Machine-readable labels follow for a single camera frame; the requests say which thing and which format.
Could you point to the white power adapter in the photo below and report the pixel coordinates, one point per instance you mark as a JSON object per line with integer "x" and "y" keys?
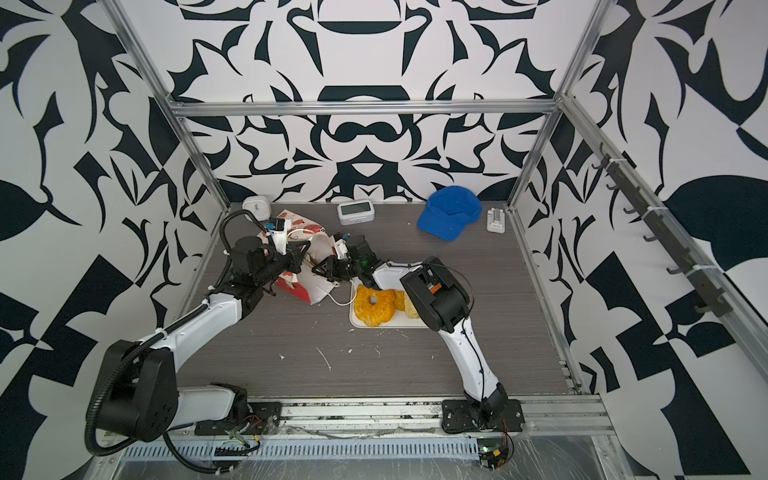
{"x": 496, "y": 220}

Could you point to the green circuit board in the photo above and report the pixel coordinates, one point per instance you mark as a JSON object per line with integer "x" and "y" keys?
{"x": 493, "y": 457}

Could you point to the sesame oval fake bread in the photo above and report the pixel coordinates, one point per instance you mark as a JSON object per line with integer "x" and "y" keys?
{"x": 399, "y": 300}

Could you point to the yellow fake bread roll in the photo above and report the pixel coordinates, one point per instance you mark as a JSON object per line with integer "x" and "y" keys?
{"x": 374, "y": 307}

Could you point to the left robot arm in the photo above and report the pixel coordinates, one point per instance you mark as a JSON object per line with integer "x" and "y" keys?
{"x": 136, "y": 397}

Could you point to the metal white-tipped tongs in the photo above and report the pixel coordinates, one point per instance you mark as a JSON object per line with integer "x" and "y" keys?
{"x": 311, "y": 260}

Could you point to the white digital clock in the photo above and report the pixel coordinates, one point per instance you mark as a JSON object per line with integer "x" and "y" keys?
{"x": 355, "y": 212}

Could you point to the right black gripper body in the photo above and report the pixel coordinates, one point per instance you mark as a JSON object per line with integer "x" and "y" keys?
{"x": 344, "y": 270}

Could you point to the blue baseball cap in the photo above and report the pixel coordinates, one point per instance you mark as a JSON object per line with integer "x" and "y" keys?
{"x": 448, "y": 211}

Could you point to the small white round clock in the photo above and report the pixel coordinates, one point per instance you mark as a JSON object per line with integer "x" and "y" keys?
{"x": 258, "y": 206}

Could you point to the pale split fake bun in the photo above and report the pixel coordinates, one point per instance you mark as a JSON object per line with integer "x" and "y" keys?
{"x": 410, "y": 309}

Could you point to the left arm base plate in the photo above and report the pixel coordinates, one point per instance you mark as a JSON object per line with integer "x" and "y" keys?
{"x": 253, "y": 419}

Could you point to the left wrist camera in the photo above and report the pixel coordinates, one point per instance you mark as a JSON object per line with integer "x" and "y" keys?
{"x": 277, "y": 233}

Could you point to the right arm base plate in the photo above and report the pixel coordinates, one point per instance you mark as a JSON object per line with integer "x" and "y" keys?
{"x": 460, "y": 416}

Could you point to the red white paper bag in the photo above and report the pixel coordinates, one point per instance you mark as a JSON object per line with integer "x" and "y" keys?
{"x": 290, "y": 232}

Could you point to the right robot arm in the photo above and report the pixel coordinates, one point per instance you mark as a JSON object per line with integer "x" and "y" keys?
{"x": 443, "y": 305}

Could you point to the wall hook rail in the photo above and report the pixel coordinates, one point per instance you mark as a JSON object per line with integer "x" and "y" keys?
{"x": 663, "y": 229}

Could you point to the white slotted cable duct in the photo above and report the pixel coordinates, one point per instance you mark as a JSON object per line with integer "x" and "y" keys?
{"x": 339, "y": 449}

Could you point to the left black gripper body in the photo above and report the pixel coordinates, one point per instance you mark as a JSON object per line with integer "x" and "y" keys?
{"x": 277, "y": 264}

